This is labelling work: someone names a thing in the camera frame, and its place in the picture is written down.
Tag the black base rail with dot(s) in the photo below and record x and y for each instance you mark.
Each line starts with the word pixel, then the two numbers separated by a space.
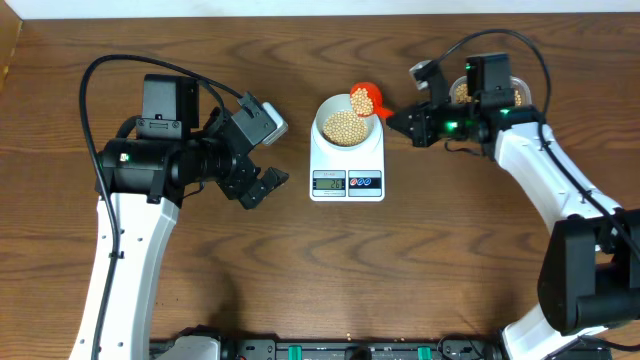
pixel 274 350

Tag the white digital kitchen scale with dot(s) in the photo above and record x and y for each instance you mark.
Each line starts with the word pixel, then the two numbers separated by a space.
pixel 348 174

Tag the grey bowl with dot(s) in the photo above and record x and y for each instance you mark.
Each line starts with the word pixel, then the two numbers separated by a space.
pixel 335 104

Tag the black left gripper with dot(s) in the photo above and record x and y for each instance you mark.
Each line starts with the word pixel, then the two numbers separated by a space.
pixel 236 183

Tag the soybeans in container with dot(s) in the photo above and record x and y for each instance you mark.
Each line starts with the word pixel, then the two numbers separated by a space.
pixel 461 95

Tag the red measuring scoop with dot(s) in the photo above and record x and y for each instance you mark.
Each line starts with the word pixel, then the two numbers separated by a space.
pixel 366 100

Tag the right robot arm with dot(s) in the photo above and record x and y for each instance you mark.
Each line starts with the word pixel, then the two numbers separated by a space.
pixel 589 280

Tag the soybeans in bowl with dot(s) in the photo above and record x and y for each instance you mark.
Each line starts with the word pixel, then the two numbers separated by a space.
pixel 345 129

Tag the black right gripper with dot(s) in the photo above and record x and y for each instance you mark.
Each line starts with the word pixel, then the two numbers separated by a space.
pixel 419 131

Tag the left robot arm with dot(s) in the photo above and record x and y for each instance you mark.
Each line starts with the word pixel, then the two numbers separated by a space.
pixel 146 168

